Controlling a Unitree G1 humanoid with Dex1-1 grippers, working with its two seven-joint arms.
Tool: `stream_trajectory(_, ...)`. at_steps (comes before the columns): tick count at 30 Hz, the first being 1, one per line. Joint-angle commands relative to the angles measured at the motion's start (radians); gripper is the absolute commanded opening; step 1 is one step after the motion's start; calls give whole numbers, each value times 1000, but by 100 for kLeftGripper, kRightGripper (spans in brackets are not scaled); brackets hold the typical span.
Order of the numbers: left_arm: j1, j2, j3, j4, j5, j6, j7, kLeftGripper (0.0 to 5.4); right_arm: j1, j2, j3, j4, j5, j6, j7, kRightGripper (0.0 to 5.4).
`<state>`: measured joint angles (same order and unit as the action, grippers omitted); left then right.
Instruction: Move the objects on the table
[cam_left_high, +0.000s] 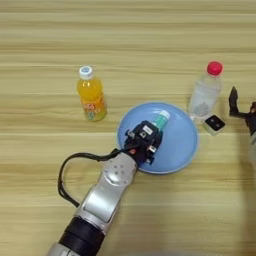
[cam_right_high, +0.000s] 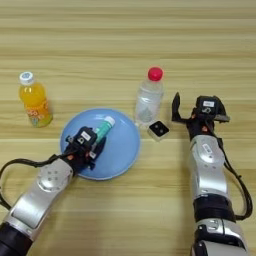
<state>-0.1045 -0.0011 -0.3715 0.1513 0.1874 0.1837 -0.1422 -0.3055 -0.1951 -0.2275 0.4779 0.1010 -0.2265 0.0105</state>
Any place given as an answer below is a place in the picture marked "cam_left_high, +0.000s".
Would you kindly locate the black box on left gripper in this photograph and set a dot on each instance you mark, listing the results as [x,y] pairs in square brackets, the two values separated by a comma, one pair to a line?
[146,130]

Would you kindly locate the blue round plate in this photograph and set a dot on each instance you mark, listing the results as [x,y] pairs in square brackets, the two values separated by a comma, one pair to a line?
[180,146]

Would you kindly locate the orange juice bottle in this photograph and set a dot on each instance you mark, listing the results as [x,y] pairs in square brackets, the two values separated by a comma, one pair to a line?
[91,100]

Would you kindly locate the white green glue stick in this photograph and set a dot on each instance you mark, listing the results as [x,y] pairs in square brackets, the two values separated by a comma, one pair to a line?
[162,120]

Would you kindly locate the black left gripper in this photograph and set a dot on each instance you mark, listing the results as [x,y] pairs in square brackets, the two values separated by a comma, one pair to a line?
[140,150]

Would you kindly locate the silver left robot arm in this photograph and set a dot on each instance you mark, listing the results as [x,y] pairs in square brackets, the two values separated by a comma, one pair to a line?
[106,193]

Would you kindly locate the small black white cube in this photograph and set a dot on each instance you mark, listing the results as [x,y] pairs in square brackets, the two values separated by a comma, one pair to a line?
[215,124]

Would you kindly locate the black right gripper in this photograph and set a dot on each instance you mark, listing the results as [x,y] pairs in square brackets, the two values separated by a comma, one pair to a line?
[251,118]

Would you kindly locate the clear bottle red cap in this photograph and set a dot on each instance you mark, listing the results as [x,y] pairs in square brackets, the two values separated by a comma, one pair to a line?
[205,96]

